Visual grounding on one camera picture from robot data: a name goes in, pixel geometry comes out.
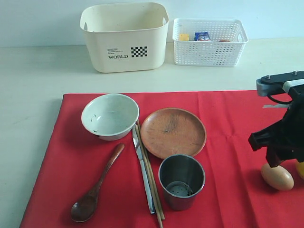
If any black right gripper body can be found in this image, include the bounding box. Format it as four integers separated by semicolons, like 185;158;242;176
270;99;304;162

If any brown egg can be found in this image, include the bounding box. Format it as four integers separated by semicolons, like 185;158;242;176
261;163;294;191

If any fried chicken nugget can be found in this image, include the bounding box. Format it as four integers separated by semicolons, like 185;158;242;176
219;39;231;42

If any blue white milk carton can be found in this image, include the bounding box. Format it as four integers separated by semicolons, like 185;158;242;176
194;32;211;42

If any yellow cheese wedge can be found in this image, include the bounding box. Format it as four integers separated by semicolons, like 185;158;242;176
179;34;190;41

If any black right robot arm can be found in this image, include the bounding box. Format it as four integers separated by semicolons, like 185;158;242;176
248;85;304;168

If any yellow green lemon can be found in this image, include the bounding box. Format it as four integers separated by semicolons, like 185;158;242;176
295;161;304;180

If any red table cloth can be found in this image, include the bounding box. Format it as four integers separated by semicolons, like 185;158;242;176
19;89;304;228

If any stainless steel cup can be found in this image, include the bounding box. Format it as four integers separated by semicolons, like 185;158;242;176
158;154;206;211

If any white perforated plastic basket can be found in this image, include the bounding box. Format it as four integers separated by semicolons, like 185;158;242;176
172;18;248;67

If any brown wooden plate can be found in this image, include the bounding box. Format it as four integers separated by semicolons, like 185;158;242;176
141;108;207;159

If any wooden chopstick right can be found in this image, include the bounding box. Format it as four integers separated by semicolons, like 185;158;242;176
136;119;165;220

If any wooden chopstick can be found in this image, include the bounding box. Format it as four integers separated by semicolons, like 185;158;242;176
136;124;163;228
136;119;165;220

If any wooden chopstick left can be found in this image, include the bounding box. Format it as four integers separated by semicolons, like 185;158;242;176
136;124;163;228

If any silver table knife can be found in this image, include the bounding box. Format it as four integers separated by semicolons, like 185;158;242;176
132;124;156;214

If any pale green ceramic bowl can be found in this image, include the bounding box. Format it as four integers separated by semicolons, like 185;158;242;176
81;94;140;141

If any cream plastic bin WORLD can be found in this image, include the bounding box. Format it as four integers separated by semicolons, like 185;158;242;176
79;2;169;73

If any dark wooden spoon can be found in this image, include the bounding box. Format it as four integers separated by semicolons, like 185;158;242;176
70;143;125;223

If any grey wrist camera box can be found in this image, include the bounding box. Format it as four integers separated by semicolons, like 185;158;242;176
256;71;304;99

